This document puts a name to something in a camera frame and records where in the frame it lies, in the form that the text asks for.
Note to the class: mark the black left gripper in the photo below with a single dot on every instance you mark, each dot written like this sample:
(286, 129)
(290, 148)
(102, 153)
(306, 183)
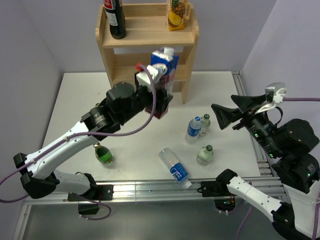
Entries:
(163, 100)

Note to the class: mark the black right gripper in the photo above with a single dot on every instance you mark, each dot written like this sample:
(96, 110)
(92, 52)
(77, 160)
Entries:
(224, 114)

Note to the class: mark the blue grape juice carton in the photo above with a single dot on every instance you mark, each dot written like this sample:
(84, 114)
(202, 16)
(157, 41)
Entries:
(167, 57)

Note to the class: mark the pocari sweat bottle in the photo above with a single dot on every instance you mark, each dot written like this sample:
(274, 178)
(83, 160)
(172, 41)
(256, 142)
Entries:
(193, 130)
(175, 167)

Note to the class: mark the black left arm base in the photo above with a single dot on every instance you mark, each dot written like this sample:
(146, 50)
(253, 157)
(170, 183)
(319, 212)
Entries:
(90, 203)

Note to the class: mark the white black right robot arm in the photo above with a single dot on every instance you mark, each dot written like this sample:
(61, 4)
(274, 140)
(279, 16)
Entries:
(299, 172)

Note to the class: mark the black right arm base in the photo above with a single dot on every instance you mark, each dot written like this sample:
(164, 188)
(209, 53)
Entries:
(213, 189)

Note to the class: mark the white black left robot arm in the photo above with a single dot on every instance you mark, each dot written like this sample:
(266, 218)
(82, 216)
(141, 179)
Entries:
(39, 174)

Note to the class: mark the wooden two-tier shelf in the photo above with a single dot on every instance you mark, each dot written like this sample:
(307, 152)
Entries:
(146, 31)

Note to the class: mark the clear glass bottle rear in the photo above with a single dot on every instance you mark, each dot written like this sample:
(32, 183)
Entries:
(206, 123)

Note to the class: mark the clear glass bottle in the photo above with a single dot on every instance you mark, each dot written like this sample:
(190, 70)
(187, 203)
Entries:
(206, 123)
(205, 155)

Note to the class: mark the Pocari Sweat bottle standing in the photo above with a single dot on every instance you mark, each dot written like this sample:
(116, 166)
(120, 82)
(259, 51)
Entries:
(193, 130)

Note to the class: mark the clear glass bottle front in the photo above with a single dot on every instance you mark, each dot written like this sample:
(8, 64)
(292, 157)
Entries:
(205, 155)

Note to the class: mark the green glass bottle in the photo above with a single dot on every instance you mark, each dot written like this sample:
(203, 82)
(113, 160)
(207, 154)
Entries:
(102, 154)

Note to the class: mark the pineapple juice carton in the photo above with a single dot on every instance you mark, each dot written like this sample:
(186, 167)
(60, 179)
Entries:
(176, 11)

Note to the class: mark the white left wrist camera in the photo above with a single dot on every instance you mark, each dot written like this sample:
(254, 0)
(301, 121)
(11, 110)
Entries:
(155, 72)

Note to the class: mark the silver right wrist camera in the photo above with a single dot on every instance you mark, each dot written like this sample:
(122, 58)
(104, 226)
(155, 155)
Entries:
(275, 92)

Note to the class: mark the aluminium frame rail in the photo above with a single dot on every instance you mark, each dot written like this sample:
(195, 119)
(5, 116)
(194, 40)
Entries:
(137, 173)

